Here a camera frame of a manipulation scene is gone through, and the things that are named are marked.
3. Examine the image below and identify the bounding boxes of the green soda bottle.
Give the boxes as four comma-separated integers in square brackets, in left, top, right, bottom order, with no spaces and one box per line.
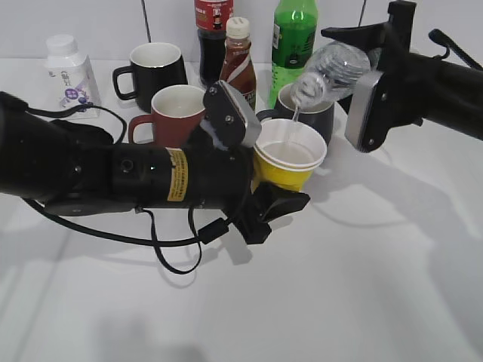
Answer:
[269,0,318,106]

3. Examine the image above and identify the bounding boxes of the dark grey ceramic mug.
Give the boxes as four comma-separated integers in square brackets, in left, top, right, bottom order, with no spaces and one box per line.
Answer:
[257,84,334,145]

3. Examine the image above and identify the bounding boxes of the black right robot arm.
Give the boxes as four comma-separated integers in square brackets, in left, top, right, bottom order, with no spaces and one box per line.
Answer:
[321,1,482,152]

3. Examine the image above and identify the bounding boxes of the clear water bottle green label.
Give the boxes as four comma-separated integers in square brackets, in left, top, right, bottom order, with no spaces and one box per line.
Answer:
[290,41,371,109]

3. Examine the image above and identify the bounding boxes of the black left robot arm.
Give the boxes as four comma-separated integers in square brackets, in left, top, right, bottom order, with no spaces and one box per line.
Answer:
[1,81,309,247]

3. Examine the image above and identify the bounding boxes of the dark cola bottle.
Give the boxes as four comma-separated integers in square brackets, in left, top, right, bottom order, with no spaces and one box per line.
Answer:
[194,0,234,87]

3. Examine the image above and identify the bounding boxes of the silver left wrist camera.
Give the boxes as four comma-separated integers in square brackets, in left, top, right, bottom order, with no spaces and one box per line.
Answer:
[200,80,262,151]

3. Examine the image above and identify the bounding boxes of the red-brown ceramic mug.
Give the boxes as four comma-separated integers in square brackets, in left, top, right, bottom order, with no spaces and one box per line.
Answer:
[128,84,205,148]

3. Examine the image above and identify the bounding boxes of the black ceramic mug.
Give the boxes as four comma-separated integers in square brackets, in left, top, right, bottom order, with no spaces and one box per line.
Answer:
[112,42,188,113]

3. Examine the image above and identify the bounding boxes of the yellow paper cup stack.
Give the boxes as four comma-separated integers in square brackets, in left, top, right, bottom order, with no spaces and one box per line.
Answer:
[253,118,328,192]

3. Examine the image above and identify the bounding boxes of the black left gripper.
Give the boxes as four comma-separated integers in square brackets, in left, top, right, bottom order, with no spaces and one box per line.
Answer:
[183,130,310,244]

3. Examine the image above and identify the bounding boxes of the brown Nescafe coffee bottle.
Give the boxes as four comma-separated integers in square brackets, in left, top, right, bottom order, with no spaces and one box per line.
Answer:
[220,17,257,110]

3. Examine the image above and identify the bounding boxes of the white yogurt carton bottle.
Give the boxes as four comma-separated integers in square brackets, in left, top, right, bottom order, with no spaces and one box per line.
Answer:
[45,35,101,111]

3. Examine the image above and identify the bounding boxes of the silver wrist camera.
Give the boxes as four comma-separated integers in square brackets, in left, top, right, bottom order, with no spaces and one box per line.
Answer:
[200,80,262,151]
[345,70,423,153]

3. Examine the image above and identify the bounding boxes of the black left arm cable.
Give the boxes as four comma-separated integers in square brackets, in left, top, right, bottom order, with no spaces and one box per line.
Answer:
[22,103,237,275]

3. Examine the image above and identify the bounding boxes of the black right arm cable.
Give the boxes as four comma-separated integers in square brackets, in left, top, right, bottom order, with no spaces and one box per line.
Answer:
[428,29,483,71]

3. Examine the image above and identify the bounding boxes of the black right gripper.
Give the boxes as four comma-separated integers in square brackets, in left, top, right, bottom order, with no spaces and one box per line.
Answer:
[321,1,417,75]

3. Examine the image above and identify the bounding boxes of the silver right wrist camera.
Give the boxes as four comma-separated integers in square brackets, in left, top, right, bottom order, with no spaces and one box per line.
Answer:
[345,70,423,153]

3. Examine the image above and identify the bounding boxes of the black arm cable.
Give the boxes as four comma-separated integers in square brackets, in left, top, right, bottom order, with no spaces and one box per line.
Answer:
[428,29,483,71]
[22,103,237,275]

